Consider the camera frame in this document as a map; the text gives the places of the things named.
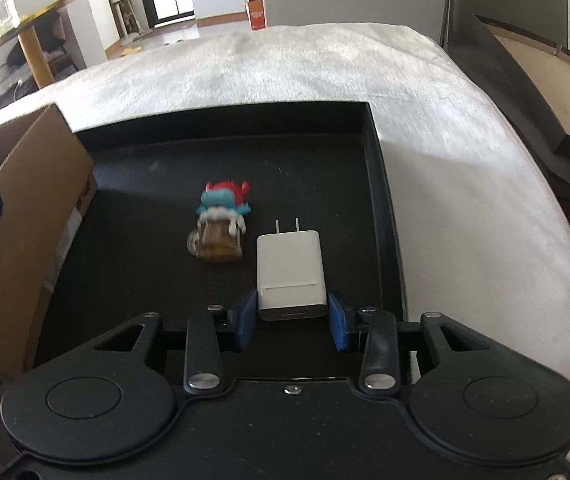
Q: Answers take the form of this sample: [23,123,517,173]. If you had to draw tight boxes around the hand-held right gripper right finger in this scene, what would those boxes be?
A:
[327,291,510,394]

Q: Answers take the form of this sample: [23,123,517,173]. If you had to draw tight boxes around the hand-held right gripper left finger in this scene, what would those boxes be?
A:
[79,287,260,397]

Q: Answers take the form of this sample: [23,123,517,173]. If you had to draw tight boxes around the brown cardboard box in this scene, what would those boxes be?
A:
[0,104,98,379]

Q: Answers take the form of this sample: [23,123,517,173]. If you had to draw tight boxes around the white wall charger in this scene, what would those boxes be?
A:
[256,217,330,322]

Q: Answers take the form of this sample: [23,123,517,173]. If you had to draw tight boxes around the black tray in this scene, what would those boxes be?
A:
[0,101,413,480]

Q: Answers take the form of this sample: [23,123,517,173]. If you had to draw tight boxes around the miniature beer mug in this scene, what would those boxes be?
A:
[186,212,246,264]

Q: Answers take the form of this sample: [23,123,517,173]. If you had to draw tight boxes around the blue and red dragon figurine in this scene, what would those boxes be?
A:
[196,180,252,224]

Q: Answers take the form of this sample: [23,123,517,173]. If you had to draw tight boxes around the round gold-rimmed table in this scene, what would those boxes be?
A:
[0,0,74,89]

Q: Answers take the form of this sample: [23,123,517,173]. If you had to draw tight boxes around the dark cushions under table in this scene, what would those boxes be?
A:
[0,15,82,107]

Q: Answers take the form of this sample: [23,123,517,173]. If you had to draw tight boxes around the low white cabinet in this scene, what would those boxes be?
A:
[60,0,121,69]

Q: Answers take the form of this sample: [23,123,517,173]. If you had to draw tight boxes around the black framed brown board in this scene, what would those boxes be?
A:
[472,12,570,197]

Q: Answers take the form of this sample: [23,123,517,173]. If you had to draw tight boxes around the orange cardboard box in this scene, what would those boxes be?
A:
[245,0,270,31]

